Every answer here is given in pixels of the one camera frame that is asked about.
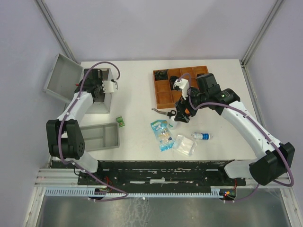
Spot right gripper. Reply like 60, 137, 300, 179
174, 86, 209, 123

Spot black handled scissors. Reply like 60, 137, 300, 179
152, 108, 177, 118

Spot small green packet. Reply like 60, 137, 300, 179
116, 116, 125, 127

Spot grey metal box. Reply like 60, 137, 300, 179
44, 53, 113, 114

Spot blue cotton swab packet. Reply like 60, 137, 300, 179
151, 120, 175, 152

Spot white blue bottle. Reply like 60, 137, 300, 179
191, 132, 213, 140

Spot white gauze packet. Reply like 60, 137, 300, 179
172, 135, 197, 157

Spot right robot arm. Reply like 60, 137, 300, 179
169, 73, 295, 187

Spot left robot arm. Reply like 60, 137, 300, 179
46, 69, 105, 184

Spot wooden compartment tray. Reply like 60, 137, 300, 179
153, 66, 208, 109

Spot small white bottle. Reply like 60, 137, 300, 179
168, 116, 178, 130

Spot rolled tie green pattern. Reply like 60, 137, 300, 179
154, 70, 168, 81

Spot grey plastic insert tray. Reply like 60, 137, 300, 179
80, 122, 120, 152

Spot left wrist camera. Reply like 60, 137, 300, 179
102, 80, 118, 93

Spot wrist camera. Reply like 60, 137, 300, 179
102, 80, 118, 93
173, 79, 189, 100

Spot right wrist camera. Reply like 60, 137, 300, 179
173, 79, 189, 100

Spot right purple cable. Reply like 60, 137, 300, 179
177, 72, 294, 203

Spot purple cable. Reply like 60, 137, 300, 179
58, 61, 128, 203
177, 72, 294, 203

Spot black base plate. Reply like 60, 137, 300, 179
78, 161, 246, 193

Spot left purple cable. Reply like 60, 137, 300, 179
58, 61, 128, 203

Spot white slotted cable duct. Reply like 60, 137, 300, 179
45, 186, 224, 197

